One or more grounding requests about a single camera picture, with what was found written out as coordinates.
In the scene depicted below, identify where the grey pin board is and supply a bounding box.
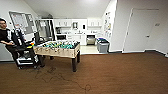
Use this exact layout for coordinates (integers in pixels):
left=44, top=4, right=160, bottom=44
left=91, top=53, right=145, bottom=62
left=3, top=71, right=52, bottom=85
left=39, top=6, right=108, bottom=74
left=8, top=10, right=37, bottom=35

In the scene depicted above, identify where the colourful wall poster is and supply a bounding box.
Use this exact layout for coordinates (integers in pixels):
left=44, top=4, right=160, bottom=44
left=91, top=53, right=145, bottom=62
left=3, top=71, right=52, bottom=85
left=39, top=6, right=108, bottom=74
left=104, top=10, right=113, bottom=38

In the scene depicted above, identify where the white wall cabinet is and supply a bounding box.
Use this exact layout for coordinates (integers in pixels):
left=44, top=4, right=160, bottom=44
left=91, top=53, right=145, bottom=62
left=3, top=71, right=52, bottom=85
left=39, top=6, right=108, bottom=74
left=87, top=18, right=103, bottom=28
left=54, top=18, right=73, bottom=28

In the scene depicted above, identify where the white two-door base cabinet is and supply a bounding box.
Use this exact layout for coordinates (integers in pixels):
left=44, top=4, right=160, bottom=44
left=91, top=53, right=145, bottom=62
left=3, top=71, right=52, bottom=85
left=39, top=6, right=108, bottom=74
left=66, top=33, right=87, bottom=46

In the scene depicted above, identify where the green foosball table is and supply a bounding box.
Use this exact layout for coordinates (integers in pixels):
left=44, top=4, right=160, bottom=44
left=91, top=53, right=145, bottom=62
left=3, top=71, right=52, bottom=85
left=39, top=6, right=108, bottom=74
left=32, top=39, right=82, bottom=73

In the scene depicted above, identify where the black floor cable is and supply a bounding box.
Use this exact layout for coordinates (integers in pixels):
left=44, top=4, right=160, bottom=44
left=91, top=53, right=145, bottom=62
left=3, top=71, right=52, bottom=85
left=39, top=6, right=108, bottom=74
left=33, top=64, right=93, bottom=94

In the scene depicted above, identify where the grey trash bin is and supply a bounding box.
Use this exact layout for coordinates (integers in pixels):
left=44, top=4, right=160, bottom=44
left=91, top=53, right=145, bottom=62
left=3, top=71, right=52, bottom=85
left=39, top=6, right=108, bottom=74
left=97, top=43, right=111, bottom=54

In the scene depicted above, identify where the steel paper towel dispenser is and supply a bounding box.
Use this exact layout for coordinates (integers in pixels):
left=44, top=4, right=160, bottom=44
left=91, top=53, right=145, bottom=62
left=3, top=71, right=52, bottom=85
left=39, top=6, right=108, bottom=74
left=72, top=21, right=79, bottom=30

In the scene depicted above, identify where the person in black shirt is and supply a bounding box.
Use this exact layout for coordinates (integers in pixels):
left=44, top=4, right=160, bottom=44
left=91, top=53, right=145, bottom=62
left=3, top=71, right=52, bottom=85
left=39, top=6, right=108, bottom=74
left=0, top=18, right=18, bottom=63

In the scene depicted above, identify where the black coffee machine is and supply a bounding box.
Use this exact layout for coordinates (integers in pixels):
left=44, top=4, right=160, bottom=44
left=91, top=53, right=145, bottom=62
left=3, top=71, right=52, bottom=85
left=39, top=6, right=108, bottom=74
left=55, top=27, right=62, bottom=35

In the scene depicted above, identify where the green lid trash bin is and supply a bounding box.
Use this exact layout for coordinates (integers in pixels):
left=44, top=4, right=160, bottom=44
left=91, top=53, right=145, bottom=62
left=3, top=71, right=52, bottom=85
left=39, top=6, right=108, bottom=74
left=97, top=40, right=110, bottom=45

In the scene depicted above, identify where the black computer monitor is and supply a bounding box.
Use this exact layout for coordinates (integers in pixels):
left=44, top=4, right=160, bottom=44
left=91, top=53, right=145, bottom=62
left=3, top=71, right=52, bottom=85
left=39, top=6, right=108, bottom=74
left=33, top=30, right=42, bottom=45

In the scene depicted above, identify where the white door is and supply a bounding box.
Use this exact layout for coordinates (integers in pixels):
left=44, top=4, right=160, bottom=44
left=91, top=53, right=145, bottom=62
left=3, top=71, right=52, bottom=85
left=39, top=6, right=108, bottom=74
left=122, top=8, right=160, bottom=54

